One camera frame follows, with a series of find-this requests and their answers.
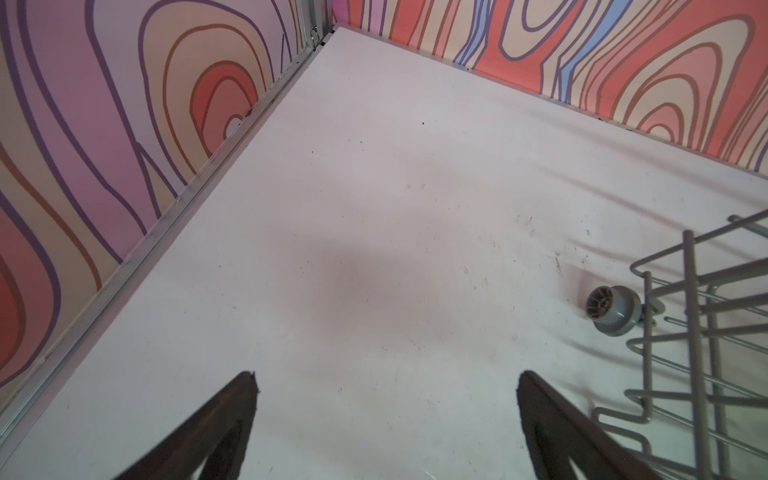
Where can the grey wire dish rack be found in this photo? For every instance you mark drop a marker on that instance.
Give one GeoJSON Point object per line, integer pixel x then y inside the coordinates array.
{"type": "Point", "coordinates": [701, 336]}

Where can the aluminium frame rails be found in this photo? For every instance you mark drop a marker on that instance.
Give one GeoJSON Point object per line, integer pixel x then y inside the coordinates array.
{"type": "Point", "coordinates": [111, 112]}

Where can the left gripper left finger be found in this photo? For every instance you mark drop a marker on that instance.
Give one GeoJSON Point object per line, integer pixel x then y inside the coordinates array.
{"type": "Point", "coordinates": [212, 442]}

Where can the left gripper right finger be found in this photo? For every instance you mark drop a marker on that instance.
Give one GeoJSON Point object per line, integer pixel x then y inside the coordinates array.
{"type": "Point", "coordinates": [561, 440]}

